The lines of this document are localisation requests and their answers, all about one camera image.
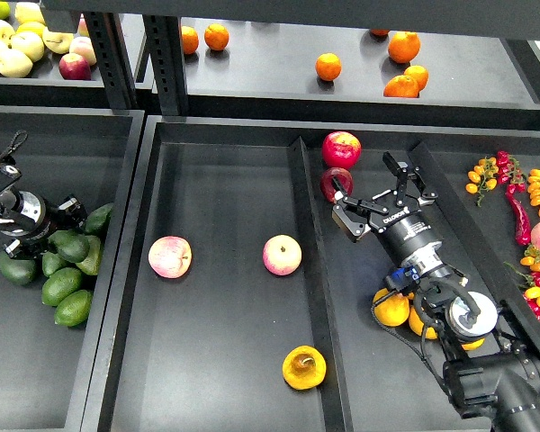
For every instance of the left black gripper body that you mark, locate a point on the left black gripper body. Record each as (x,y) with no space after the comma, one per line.
(31,219)

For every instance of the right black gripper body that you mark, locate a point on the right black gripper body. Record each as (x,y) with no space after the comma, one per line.
(404,233)

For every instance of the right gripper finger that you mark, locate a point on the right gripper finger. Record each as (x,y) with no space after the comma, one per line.
(406,174)
(351,214)

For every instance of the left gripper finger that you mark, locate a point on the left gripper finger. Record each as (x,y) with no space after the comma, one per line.
(71,214)
(15,249)

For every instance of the dark green avocado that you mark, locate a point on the dark green avocado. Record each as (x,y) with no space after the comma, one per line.
(71,245)

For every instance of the yellow pear with stem up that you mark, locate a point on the yellow pear with stem up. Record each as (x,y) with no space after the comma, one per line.
(304,368)

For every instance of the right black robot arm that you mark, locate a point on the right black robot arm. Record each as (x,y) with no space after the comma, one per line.
(483,370)

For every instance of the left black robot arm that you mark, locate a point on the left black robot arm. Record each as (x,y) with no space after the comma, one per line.
(10,174)

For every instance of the dark avocado far left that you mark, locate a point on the dark avocado far left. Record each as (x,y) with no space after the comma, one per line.
(17,271)

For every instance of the green avocado middle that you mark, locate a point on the green avocado middle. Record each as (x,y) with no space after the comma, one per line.
(52,262)

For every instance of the bright green avocado centre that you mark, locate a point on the bright green avocado centre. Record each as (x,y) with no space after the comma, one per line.
(60,285)

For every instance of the green avocado right of pile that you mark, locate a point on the green avocado right of pile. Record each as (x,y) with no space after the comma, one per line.
(91,264)

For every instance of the yellow pear left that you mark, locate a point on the yellow pear left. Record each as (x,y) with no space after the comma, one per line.
(394,311)

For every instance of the bright green avocado lowest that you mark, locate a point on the bright green avocado lowest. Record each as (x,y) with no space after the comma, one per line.
(74,309)

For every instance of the yellow pear lower right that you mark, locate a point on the yellow pear lower right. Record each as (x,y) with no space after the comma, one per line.
(470,346)

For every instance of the dark red apple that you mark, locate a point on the dark red apple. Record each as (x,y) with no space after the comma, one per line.
(327,186)

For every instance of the bright red apple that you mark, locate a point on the bright red apple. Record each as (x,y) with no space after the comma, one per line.
(341,149)

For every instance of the orange cherry tomato vine left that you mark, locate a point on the orange cherry tomato vine left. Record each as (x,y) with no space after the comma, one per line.
(482,178)

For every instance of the pink apple centre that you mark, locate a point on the pink apple centre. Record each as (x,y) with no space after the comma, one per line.
(282,255)

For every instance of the orange on shelf front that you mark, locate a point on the orange on shelf front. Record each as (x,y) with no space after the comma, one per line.
(402,86)

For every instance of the orange on shelf right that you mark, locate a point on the orange on shelf right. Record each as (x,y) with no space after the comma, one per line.
(419,74)

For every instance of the red cherry tomato vine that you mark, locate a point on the red cherry tomato vine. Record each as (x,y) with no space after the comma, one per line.
(510,172)

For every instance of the black upper shelf right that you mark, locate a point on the black upper shelf right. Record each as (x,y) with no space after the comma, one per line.
(267,73)

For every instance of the black shelf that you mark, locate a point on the black shelf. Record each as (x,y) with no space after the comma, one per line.
(45,86)
(267,73)

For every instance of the pink apple left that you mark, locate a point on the pink apple left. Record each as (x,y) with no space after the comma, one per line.
(170,256)

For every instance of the red chili pepper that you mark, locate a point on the red chili pepper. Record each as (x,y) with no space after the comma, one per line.
(522,222)

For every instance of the black upper shelf left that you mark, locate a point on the black upper shelf left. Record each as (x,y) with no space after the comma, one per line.
(45,86)

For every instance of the large orange on shelf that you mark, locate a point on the large orange on shelf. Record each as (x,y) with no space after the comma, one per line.
(404,46)

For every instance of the black tray divider right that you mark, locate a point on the black tray divider right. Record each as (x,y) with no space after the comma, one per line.
(487,232)

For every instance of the black tray divider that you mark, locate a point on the black tray divider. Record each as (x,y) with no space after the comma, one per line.
(333,390)
(487,232)

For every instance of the orange on shelf centre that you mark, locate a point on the orange on shelf centre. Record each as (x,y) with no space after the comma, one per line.
(328,66)

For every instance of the black left tray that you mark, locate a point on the black left tray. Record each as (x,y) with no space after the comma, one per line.
(46,369)

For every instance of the red apple on shelf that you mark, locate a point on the red apple on shelf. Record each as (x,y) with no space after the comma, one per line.
(73,66)

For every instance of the orange partly hidden top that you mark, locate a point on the orange partly hidden top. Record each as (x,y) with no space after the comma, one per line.
(379,32)

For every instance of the mixed cherry tomato bunch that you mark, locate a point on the mixed cherry tomato bunch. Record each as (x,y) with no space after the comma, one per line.
(530,274)

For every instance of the black tray divider left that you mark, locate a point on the black tray divider left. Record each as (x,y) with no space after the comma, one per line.
(333,390)

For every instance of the green avocado by tray wall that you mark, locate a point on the green avocado by tray wall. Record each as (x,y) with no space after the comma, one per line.
(97,222)

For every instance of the black shelf post left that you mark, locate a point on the black shelf post left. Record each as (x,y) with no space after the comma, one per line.
(105,32)

